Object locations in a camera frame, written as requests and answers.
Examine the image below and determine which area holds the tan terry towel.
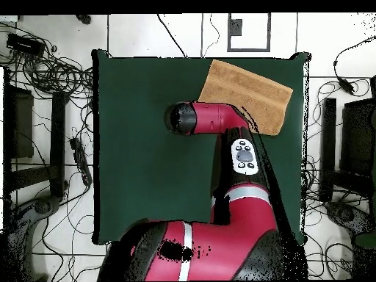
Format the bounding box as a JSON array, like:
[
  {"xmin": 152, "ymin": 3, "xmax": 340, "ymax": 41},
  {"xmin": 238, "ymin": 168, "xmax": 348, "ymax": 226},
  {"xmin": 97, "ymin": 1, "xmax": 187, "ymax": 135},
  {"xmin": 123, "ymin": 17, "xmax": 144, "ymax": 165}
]
[{"xmin": 198, "ymin": 59, "xmax": 294, "ymax": 137}]

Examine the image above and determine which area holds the dark flat panel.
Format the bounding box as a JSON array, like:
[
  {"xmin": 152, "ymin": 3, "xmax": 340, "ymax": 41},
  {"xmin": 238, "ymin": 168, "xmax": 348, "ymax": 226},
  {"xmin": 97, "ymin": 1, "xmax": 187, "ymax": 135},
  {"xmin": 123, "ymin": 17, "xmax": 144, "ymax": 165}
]
[
  {"xmin": 10, "ymin": 86, "xmax": 35, "ymax": 159},
  {"xmin": 340, "ymin": 98, "xmax": 376, "ymax": 177}
]

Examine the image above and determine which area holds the dark green table cloth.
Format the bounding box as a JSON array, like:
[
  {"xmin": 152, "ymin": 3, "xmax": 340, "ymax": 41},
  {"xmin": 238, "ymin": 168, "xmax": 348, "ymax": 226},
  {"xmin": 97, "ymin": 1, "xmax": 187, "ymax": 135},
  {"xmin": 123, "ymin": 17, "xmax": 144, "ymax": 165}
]
[{"xmin": 91, "ymin": 48, "xmax": 311, "ymax": 246}]

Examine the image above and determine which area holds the black power strip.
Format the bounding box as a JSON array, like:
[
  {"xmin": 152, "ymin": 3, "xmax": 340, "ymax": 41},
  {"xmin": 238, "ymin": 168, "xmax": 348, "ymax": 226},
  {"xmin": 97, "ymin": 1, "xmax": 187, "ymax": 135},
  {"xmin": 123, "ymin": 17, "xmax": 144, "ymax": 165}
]
[{"xmin": 69, "ymin": 137, "xmax": 94, "ymax": 187}]

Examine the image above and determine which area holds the dark grey square plate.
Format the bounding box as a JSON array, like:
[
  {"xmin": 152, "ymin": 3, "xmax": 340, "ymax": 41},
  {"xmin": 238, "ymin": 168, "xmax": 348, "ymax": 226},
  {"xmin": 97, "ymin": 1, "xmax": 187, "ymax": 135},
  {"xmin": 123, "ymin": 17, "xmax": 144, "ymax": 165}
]
[{"xmin": 228, "ymin": 18, "xmax": 244, "ymax": 37}]

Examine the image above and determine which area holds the dark stand foot with knob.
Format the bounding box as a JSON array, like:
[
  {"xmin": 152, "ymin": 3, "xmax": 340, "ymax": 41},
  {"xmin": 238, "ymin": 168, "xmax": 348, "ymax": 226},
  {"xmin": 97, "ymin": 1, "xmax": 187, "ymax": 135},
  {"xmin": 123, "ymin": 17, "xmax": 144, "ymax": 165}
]
[
  {"xmin": 7, "ymin": 195, "xmax": 62, "ymax": 281},
  {"xmin": 324, "ymin": 200, "xmax": 372, "ymax": 236}
]

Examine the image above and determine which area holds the black electronics box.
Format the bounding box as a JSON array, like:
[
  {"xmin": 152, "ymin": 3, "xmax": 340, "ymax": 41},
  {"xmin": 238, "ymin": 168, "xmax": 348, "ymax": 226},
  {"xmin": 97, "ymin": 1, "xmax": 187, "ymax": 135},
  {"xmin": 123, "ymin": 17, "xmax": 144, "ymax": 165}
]
[{"xmin": 6, "ymin": 32, "xmax": 47, "ymax": 57}]

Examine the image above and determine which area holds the grey square floor frame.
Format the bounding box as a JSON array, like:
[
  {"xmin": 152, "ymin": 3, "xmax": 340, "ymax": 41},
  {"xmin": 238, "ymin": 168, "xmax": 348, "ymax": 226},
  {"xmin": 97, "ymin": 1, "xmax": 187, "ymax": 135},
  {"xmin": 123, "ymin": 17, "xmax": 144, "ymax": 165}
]
[{"xmin": 226, "ymin": 12, "xmax": 272, "ymax": 53}]

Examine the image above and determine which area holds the black power adapter with cable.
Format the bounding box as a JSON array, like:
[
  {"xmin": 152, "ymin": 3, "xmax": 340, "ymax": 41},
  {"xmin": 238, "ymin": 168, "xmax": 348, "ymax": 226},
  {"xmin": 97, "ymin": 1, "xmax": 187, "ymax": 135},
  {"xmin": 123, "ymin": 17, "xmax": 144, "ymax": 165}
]
[{"xmin": 332, "ymin": 35, "xmax": 376, "ymax": 96}]

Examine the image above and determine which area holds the black cable tangle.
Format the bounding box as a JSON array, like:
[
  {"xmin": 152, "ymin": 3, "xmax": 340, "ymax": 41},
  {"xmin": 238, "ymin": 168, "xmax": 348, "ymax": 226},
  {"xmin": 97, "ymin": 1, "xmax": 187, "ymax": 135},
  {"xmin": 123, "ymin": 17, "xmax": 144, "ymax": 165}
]
[{"xmin": 0, "ymin": 23, "xmax": 95, "ymax": 101}]

